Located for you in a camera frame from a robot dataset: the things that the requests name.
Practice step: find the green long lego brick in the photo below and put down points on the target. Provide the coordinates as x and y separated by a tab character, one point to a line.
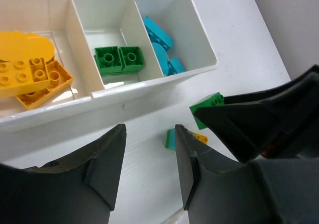
117	74

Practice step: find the blue and yellow lego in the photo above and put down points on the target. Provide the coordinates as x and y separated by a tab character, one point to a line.
170	138

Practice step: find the green square lego right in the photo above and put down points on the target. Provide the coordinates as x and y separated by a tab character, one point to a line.
216	99

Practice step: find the blue rounded lego piece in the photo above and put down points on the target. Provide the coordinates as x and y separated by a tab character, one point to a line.
162	57

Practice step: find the small green lego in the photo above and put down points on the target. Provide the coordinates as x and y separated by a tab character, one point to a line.
132	59
108	59

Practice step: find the yellow long lego brick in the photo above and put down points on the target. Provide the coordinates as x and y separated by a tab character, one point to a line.
59	78

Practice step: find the blue lego brick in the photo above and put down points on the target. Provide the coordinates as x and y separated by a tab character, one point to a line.
157	34

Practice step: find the blue lego outside container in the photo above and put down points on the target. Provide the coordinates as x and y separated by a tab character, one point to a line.
175	66

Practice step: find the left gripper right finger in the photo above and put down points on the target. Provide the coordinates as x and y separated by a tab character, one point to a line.
218	190

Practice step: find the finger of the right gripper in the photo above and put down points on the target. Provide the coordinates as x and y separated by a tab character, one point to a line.
282	122

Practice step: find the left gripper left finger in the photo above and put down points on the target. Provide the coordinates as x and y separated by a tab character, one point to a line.
78	188

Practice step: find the large yellow lego brick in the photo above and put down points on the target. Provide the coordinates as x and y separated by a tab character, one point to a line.
22	77

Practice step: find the yellow rounded lego piece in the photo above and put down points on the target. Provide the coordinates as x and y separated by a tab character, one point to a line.
16	45

